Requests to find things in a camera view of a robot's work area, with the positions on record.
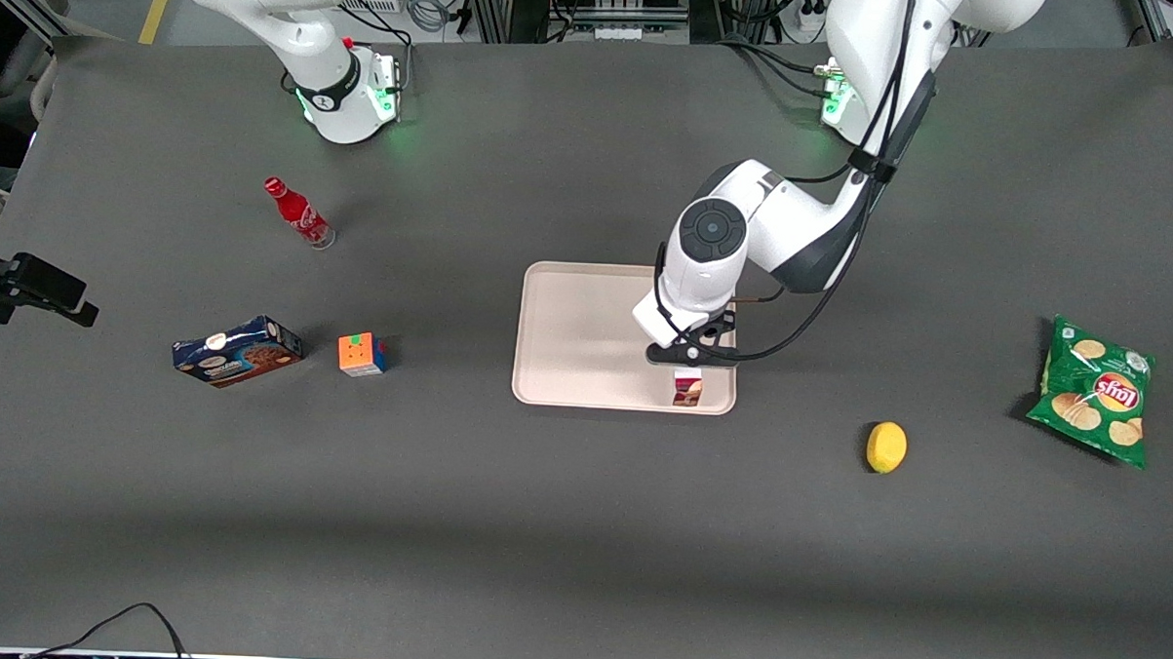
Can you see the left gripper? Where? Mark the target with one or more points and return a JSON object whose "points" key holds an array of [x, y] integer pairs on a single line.
{"points": [[722, 324]]}

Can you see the red cookie box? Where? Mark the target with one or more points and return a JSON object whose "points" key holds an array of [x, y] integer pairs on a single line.
{"points": [[687, 389]]}

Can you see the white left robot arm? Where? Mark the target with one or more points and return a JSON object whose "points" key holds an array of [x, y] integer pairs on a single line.
{"points": [[795, 220]]}

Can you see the beige plastic tray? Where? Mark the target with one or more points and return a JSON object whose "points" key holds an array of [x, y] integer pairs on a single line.
{"points": [[586, 334]]}

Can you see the blue cookie box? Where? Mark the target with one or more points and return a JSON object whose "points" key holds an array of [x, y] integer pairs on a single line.
{"points": [[239, 353]]}

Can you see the yellow lemon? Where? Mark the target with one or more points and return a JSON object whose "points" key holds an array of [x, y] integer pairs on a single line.
{"points": [[886, 447]]}

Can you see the red soda bottle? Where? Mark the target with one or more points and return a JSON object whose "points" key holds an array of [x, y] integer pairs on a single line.
{"points": [[298, 212]]}

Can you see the grey chair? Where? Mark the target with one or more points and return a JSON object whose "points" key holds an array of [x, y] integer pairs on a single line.
{"points": [[20, 66]]}

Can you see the colourful puzzle cube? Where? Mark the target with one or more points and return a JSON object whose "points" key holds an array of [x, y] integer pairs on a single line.
{"points": [[359, 354]]}

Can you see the white power strip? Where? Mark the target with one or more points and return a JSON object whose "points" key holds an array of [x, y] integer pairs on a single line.
{"points": [[814, 18]]}

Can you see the green chips bag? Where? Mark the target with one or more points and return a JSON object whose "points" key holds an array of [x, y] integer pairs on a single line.
{"points": [[1097, 391]]}

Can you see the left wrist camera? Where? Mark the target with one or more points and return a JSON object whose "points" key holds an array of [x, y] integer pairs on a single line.
{"points": [[693, 341]]}

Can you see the aluminium frame rack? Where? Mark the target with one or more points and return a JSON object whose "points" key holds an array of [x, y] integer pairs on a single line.
{"points": [[578, 12]]}

